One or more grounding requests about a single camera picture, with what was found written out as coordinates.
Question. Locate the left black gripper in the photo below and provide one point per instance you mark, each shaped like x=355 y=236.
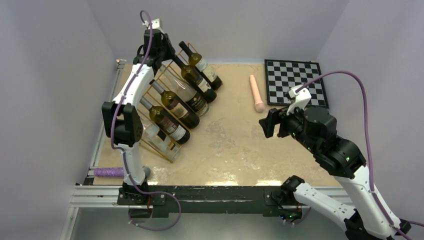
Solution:
x=171 y=52

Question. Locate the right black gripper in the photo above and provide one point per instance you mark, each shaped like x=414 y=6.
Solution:
x=267 y=123

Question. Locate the clear brown-tinted bottle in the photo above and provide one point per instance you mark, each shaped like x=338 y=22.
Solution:
x=188 y=95

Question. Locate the dark green wine bottle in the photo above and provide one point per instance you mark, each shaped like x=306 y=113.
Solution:
x=166 y=122

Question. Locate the clear glass liquor bottle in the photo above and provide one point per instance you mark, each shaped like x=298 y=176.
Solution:
x=160 y=142

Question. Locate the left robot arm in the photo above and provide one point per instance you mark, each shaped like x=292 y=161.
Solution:
x=122 y=123

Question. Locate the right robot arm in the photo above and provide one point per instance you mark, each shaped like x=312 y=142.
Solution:
x=316 y=130

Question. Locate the black white chessboard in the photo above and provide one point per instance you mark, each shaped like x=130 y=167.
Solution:
x=281 y=75

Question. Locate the purple glitter microphone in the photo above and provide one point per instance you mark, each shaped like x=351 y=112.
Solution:
x=109 y=172

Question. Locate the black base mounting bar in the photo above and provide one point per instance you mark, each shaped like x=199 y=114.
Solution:
x=163 y=200

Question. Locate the pink cylindrical handle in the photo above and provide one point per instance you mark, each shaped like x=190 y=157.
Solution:
x=258 y=102

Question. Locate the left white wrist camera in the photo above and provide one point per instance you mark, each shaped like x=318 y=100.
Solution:
x=155 y=24

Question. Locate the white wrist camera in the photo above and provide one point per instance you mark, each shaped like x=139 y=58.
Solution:
x=155 y=24
x=299 y=97

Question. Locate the gold wire wine rack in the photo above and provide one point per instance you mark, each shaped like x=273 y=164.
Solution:
x=154 y=97

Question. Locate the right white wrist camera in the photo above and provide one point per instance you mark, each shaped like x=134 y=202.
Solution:
x=299 y=97

